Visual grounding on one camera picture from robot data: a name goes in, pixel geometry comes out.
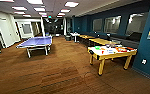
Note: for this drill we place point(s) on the white folding table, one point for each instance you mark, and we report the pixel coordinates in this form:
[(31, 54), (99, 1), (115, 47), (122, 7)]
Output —
[(74, 35)]

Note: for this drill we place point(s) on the green plastic bowl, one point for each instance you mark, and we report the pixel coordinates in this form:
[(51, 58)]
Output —
[(97, 48)]

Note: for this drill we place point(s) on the wooden office table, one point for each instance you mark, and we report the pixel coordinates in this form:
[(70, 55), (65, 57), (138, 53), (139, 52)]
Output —
[(102, 41)]

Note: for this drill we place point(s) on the dark interior window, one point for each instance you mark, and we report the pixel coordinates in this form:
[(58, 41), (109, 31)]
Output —
[(97, 25), (137, 23), (112, 24)]

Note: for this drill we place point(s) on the ceiling light panel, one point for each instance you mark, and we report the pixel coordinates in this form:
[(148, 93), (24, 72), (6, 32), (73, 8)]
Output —
[(35, 1), (72, 4), (6, 0), (65, 10), (19, 8), (39, 9), (60, 14)]

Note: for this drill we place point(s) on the colourful items pile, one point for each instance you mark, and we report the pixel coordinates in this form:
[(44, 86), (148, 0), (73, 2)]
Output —
[(112, 45)]

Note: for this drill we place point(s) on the blue ping pong table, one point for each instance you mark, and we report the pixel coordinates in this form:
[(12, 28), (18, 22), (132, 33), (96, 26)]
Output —
[(36, 41)]

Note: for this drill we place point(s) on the green exit sign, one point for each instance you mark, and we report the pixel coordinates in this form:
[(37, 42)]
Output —
[(49, 16)]

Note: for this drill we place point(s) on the red orange snack box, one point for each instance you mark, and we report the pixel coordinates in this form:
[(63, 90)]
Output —
[(122, 49)]

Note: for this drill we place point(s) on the white pillar outlet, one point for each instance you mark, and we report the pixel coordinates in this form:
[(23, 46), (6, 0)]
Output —
[(144, 61)]

